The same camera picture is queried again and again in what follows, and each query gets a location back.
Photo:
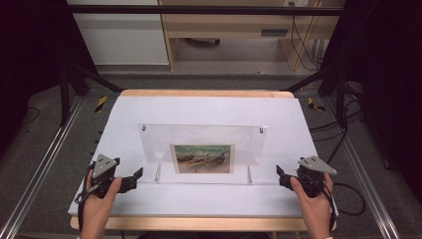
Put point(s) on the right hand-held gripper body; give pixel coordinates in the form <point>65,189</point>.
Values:
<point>313,176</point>

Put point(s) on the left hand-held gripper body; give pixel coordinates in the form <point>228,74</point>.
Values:
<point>103,172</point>

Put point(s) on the clear acrylic photo frame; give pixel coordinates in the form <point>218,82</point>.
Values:
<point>159,142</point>

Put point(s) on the painted boats picture card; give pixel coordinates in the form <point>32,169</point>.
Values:
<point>203,159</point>

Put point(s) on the person's right hand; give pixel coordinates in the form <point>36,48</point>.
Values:
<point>313,212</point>

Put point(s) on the person's left hand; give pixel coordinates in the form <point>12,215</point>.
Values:
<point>96,209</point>

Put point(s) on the yellow clamp right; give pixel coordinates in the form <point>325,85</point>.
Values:
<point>313,104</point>

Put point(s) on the black metal stand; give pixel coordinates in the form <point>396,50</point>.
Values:
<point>340,99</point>
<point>64,99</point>

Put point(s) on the white table mat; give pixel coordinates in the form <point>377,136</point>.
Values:
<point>199,109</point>

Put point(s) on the wooden table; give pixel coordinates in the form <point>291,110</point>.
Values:
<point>199,93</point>

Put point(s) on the dark curtain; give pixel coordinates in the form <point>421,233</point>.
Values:
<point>30,46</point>
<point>391,83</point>

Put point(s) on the white cabinet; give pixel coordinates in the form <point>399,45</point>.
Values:
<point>122,40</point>

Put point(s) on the light wooden desk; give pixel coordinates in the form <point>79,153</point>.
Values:
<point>232,25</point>

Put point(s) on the black horizontal crossbar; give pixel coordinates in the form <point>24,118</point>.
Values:
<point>199,10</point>

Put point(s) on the aluminium floor rail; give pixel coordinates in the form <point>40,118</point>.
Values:
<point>365,172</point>
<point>40,169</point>

